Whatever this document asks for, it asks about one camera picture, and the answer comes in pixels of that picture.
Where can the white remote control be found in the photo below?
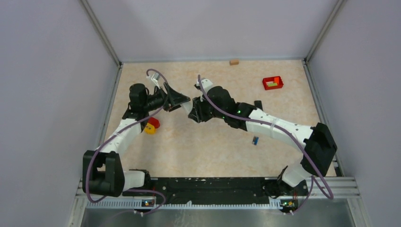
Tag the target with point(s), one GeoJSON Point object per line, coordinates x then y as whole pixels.
{"type": "Point", "coordinates": [187, 106]}

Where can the yellow traffic light toy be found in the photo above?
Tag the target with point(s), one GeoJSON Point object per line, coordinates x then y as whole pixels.
{"type": "Point", "coordinates": [150, 129]}

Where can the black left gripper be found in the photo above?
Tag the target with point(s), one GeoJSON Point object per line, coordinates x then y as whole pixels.
{"type": "Point", "coordinates": [174, 98]}

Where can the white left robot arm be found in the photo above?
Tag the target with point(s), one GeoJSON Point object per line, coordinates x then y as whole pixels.
{"type": "Point", "coordinates": [103, 173]}

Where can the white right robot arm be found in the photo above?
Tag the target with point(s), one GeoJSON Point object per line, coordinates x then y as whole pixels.
{"type": "Point", "coordinates": [316, 143]}

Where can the red plastic bin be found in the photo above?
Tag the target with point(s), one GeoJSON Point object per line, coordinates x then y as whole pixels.
{"type": "Point", "coordinates": [271, 83]}

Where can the red oval toy block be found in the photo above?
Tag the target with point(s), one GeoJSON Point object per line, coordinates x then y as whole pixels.
{"type": "Point", "coordinates": [154, 122]}

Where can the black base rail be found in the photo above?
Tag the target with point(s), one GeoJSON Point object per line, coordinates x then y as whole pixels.
{"type": "Point", "coordinates": [218, 190]}

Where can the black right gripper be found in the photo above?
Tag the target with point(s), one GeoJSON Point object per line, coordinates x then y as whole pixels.
{"type": "Point", "coordinates": [197, 113]}

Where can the small wooden block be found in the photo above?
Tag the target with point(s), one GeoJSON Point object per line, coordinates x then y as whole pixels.
{"type": "Point", "coordinates": [233, 62]}

